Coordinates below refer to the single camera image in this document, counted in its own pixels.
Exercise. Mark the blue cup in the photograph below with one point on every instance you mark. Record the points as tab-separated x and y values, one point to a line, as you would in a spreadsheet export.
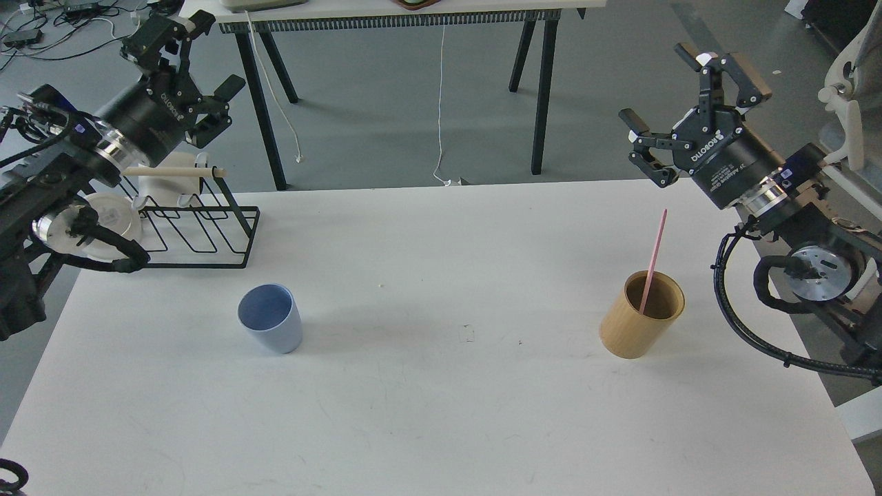
270	315

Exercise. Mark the background table black legs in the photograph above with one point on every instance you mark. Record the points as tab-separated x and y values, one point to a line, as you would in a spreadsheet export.
251	22

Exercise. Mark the white plate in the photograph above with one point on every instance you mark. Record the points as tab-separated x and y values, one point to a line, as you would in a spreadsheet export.
116	213

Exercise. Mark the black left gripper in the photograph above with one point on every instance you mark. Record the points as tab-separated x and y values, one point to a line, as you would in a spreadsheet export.
165	107

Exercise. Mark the pink chopstick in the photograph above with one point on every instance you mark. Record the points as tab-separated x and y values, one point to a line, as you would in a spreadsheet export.
653	262

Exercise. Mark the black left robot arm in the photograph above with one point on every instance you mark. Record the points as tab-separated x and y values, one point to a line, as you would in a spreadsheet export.
46	222

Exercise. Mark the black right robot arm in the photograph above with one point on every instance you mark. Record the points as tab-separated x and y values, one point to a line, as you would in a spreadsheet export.
830	259

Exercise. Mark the wooden cylindrical holder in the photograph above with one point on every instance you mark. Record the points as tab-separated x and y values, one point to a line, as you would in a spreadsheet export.
629	328

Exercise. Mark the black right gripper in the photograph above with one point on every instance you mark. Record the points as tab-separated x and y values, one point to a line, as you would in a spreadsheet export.
723	155

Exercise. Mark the black wire dish rack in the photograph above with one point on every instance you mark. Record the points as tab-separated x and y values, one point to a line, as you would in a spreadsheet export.
215	232

